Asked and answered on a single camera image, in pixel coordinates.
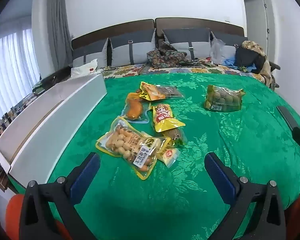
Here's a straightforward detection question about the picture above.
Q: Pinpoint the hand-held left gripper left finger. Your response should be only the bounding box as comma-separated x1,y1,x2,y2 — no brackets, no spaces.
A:
19,152,101,240

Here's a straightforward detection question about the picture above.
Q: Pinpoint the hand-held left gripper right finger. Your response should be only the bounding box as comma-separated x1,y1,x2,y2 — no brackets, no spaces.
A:
204,152,287,240

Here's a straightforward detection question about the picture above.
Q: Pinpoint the yellow quail egg packet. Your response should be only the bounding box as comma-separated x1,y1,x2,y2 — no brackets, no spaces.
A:
95,116,172,180

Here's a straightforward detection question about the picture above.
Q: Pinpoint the small cream snack packet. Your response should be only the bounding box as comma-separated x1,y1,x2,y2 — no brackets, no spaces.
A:
157,145,180,168

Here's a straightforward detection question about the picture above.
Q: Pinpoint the dark brown snack packet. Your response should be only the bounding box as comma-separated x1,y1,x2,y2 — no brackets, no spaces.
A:
161,127,188,147

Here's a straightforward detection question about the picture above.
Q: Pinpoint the white cardboard box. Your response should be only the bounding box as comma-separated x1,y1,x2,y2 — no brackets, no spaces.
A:
0,74,108,195

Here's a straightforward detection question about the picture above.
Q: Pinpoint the green snack packet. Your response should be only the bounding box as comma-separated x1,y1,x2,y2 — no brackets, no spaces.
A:
204,84,246,112

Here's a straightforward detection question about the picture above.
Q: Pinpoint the yellow red-label snack packet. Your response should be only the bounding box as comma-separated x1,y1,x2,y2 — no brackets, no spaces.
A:
151,103,186,133

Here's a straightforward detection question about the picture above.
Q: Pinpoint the clear orange chicken leg packet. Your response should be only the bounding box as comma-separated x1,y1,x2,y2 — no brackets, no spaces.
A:
120,92,151,123

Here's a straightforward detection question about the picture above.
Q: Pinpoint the orange walnut packet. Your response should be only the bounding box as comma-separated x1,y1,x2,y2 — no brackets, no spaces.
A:
139,81,185,102

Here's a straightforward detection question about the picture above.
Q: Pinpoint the green patterned blanket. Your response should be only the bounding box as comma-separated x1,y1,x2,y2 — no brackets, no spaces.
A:
8,71,300,240

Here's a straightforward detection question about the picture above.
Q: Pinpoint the orange fuzzy cloth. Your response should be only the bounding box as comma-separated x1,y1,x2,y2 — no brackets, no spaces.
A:
5,194,73,240

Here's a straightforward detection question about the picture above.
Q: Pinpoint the blue cloth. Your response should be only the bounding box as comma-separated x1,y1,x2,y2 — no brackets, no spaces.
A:
221,56,238,68

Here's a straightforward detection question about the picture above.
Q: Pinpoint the grey two-tone cushion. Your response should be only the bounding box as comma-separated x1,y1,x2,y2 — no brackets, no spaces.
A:
162,27,212,59
210,31,243,55
108,29,157,67
72,38,108,68

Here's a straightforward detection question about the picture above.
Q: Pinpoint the clear plastic bag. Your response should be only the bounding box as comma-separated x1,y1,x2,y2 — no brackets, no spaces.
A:
210,37,227,64

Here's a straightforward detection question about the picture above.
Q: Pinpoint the dark wooden bench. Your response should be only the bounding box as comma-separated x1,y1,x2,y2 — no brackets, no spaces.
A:
41,66,73,85

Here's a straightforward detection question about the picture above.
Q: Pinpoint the white door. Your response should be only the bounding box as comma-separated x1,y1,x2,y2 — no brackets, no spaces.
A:
241,0,270,63

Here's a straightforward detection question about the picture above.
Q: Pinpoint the white plastic bag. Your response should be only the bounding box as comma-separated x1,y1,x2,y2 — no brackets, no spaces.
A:
70,59,98,78

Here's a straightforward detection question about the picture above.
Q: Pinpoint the floral bedsheet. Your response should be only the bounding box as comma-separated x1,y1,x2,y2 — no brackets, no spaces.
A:
101,61,275,88

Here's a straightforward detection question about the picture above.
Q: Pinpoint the white sheer curtain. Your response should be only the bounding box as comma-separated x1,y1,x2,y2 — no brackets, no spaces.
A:
0,29,40,128

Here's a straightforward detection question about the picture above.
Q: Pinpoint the dark patterned cloth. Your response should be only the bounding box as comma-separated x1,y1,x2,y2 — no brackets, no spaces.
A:
147,41,195,68

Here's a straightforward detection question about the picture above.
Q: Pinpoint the brown headboard panel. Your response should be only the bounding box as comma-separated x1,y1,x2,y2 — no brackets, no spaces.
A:
71,19,155,53
155,17,246,39

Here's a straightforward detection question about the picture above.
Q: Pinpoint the grey curtain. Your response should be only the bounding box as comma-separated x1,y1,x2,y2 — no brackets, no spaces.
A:
47,0,73,68

